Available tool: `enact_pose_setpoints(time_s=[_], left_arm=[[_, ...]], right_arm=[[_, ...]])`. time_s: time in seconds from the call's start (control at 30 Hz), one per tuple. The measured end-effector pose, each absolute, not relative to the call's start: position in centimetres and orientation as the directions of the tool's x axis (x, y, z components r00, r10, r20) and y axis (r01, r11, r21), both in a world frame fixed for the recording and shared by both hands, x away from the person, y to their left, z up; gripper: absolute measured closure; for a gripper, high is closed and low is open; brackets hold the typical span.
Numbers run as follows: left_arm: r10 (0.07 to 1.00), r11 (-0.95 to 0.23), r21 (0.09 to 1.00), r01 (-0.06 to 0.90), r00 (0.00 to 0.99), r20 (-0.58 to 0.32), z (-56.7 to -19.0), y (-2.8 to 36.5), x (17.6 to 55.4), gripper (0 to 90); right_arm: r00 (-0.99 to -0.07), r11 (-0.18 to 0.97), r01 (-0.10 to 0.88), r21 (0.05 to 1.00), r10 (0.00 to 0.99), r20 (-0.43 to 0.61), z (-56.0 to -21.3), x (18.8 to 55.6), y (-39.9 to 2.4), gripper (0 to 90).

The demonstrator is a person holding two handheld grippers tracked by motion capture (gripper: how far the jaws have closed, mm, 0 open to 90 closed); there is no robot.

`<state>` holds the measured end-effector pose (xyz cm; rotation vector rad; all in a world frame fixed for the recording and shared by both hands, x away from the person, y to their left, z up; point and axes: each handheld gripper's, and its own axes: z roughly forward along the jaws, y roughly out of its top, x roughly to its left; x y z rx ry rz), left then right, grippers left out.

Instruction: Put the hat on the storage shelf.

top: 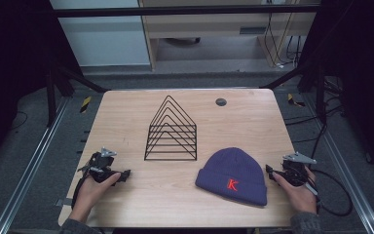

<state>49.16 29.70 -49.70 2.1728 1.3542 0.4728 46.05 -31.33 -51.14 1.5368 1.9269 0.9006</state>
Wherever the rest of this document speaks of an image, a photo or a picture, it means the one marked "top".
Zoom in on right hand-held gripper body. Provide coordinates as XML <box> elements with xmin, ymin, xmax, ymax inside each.
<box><xmin>274</xmin><ymin>152</ymin><xmax>319</xmax><ymax>197</ymax></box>

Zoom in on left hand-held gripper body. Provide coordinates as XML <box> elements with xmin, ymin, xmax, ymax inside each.
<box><xmin>77</xmin><ymin>147</ymin><xmax>125</xmax><ymax>183</ymax></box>

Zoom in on purple knit beanie hat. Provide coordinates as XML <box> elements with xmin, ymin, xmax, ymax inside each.
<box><xmin>194</xmin><ymin>146</ymin><xmax>269</xmax><ymax>208</ymax></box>

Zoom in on black wire rack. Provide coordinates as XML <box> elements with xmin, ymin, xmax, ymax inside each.
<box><xmin>143</xmin><ymin>95</ymin><xmax>199</xmax><ymax>162</ymax></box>

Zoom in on person's right hand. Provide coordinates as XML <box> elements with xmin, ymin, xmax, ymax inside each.
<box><xmin>271</xmin><ymin>167</ymin><xmax>318</xmax><ymax>216</ymax></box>

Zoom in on person's left hand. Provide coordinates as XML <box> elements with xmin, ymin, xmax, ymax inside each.
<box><xmin>69</xmin><ymin>172</ymin><xmax>122</xmax><ymax>224</ymax></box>

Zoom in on black yellow striped tape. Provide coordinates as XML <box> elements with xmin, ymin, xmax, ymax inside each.
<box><xmin>79</xmin><ymin>96</ymin><xmax>93</xmax><ymax>114</ymax></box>
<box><xmin>286</xmin><ymin>93</ymin><xmax>307</xmax><ymax>108</ymax></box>

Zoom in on black metal stand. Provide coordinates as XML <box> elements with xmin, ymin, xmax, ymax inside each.
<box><xmin>259</xmin><ymin>62</ymin><xmax>327</xmax><ymax>125</ymax></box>
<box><xmin>44</xmin><ymin>59</ymin><xmax>109</xmax><ymax>129</ymax></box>

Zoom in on white cabinet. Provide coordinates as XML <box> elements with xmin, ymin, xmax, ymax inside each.
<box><xmin>49</xmin><ymin>0</ymin><xmax>152</xmax><ymax>68</ymax></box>

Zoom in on black curtain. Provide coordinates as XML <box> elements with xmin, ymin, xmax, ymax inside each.
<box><xmin>0</xmin><ymin>0</ymin><xmax>83</xmax><ymax>174</ymax></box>
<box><xmin>296</xmin><ymin>0</ymin><xmax>374</xmax><ymax>183</ymax></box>

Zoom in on light wooden desk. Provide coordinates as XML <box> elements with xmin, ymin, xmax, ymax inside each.
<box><xmin>137</xmin><ymin>0</ymin><xmax>321</xmax><ymax>71</ymax></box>

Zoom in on black horizontal bar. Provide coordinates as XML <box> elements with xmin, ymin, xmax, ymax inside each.
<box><xmin>52</xmin><ymin>4</ymin><xmax>321</xmax><ymax>19</ymax></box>

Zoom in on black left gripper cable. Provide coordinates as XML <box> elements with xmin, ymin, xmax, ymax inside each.
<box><xmin>70</xmin><ymin>175</ymin><xmax>89</xmax><ymax>210</ymax></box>

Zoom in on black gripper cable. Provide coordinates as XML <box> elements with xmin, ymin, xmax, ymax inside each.
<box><xmin>308</xmin><ymin>168</ymin><xmax>355</xmax><ymax>217</ymax></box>
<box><xmin>70</xmin><ymin>175</ymin><xmax>89</xmax><ymax>210</ymax></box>

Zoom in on aluminium rail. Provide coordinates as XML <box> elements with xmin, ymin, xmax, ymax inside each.
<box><xmin>301</xmin><ymin>94</ymin><xmax>374</xmax><ymax>234</ymax></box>
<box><xmin>0</xmin><ymin>97</ymin><xmax>71</xmax><ymax>234</ymax></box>

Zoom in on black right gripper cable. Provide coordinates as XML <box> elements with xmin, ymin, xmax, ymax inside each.
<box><xmin>308</xmin><ymin>168</ymin><xmax>355</xmax><ymax>217</ymax></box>

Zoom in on black floor cables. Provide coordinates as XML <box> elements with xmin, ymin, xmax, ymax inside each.
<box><xmin>284</xmin><ymin>77</ymin><xmax>350</xmax><ymax>160</ymax></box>

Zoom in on thin black floor cable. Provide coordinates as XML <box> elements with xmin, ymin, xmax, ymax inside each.
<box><xmin>10</xmin><ymin>110</ymin><xmax>29</xmax><ymax>132</ymax></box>

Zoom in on hanging black yellow cables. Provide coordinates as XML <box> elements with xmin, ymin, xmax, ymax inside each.
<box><xmin>263</xmin><ymin>12</ymin><xmax>304</xmax><ymax>68</ymax></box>

